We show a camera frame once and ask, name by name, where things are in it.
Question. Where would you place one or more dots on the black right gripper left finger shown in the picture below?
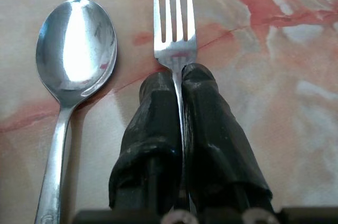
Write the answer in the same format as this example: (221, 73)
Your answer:
(150, 139)

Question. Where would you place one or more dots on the silver metal fork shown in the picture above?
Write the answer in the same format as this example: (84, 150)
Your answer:
(174, 49)

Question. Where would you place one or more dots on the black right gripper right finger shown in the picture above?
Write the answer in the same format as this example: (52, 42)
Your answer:
(219, 142)

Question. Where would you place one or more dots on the silver metal spoon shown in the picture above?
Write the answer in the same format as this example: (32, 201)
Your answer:
(75, 47)

